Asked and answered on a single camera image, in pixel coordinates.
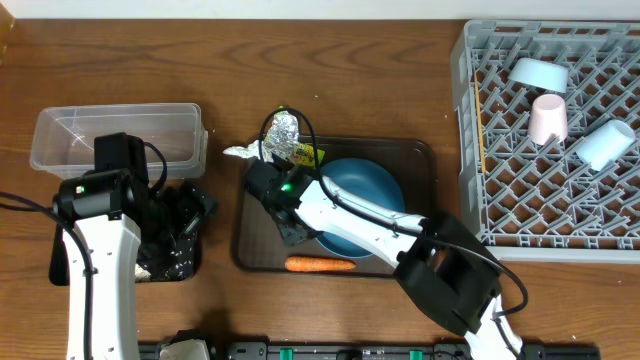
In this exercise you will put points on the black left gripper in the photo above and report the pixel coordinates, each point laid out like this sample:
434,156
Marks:
206,203

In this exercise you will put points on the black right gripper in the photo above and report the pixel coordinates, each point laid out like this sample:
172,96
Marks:
294,235

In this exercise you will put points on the dark blue plate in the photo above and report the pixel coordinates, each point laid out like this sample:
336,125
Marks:
368,180

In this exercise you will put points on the white rice pile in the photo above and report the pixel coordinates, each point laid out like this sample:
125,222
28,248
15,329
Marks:
165,263

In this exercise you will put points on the wooden chopstick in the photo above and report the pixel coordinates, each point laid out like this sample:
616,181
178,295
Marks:
479,122

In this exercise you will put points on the white pink cup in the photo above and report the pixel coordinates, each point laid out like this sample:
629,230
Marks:
548,119

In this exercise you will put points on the light blue small bowl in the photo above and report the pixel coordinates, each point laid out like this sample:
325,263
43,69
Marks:
541,74

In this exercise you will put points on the light blue cup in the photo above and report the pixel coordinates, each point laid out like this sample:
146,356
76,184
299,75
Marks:
606,144

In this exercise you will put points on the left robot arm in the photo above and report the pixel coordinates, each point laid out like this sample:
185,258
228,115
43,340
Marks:
113,225

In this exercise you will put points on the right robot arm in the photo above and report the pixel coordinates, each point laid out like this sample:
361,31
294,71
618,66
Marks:
447,274

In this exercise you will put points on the grey dishwasher rack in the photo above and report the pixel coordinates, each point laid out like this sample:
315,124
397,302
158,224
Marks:
541,202

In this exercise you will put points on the orange carrot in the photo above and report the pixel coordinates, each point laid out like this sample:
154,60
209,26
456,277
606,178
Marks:
316,264

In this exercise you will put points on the crumpled foil wrapper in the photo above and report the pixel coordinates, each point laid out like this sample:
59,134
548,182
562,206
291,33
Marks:
282,141

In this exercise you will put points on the dark brown serving tray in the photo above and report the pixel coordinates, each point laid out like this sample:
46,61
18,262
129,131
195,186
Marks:
258,247

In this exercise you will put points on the clear plastic bin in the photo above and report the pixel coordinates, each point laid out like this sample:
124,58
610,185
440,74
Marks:
63,141

